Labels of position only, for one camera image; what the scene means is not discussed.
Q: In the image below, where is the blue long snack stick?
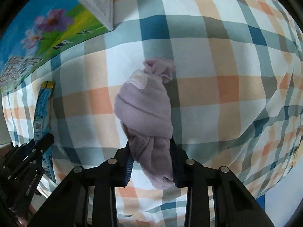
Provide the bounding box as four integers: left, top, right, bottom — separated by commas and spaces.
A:
33, 81, 56, 183

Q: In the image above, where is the purple knotted towel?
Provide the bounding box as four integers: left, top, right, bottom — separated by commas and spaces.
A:
114, 58, 175, 190

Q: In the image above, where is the plaid checkered tablecloth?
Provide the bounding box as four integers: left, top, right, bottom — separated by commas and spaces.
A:
2, 0, 303, 227

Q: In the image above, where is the cardboard milk box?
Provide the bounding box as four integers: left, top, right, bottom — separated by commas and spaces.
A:
1, 0, 113, 93

